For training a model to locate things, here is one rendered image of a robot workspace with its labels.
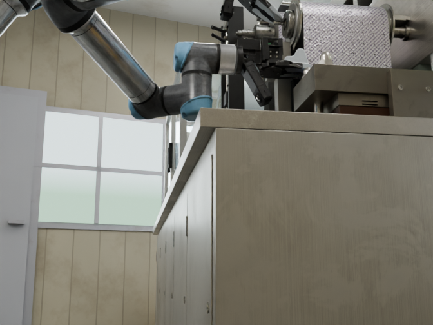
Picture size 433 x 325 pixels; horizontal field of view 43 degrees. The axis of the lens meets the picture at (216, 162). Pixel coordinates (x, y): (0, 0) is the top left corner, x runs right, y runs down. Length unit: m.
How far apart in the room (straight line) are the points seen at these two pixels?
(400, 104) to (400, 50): 0.46
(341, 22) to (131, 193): 3.62
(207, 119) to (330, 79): 0.31
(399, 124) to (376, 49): 0.39
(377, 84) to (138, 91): 0.55
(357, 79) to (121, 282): 3.84
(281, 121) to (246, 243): 0.25
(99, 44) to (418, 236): 0.77
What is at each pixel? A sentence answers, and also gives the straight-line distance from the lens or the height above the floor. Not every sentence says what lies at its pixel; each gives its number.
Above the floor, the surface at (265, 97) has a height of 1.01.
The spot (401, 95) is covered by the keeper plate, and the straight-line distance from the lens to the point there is 1.25.
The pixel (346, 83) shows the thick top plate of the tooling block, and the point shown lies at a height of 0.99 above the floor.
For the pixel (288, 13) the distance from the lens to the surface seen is 1.52.
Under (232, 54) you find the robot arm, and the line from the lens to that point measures 1.36.
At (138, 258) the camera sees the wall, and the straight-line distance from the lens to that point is 4.89.
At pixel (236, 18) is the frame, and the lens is 1.83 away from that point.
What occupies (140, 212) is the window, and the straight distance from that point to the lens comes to 4.90.
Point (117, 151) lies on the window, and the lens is 4.94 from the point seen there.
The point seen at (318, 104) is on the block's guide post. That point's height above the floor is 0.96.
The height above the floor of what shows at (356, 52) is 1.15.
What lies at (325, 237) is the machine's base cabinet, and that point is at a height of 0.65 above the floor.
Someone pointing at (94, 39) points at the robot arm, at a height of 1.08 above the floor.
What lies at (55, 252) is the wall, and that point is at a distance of 4.76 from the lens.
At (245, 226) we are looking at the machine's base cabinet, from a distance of 1.04.
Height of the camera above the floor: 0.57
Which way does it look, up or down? 12 degrees up
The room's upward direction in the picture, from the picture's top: straight up
